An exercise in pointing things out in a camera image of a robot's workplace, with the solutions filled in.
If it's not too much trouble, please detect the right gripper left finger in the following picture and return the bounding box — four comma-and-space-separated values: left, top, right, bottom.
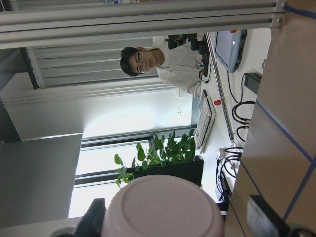
76, 198, 106, 237

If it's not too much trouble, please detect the green handled grabber stick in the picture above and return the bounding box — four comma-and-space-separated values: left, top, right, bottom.
205, 32, 235, 146

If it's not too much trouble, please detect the green potted plant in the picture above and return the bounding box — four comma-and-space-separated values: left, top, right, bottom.
114, 128, 197, 188

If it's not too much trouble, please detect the black monitor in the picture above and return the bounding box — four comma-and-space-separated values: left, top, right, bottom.
133, 159, 204, 186

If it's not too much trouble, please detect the pink plastic cup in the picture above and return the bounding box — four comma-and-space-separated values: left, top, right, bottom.
101, 175, 224, 237

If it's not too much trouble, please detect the blue teach pendant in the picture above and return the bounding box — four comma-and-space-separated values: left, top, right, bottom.
214, 30, 247, 73

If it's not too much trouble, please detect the person with glasses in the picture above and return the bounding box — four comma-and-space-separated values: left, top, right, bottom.
120, 36, 202, 98

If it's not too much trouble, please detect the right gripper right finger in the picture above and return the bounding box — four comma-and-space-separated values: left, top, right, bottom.
246, 195, 290, 237

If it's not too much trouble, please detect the aluminium frame post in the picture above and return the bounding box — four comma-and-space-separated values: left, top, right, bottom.
0, 0, 284, 49

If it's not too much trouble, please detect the white keyboard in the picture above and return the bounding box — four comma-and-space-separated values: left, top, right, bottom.
194, 89, 216, 154

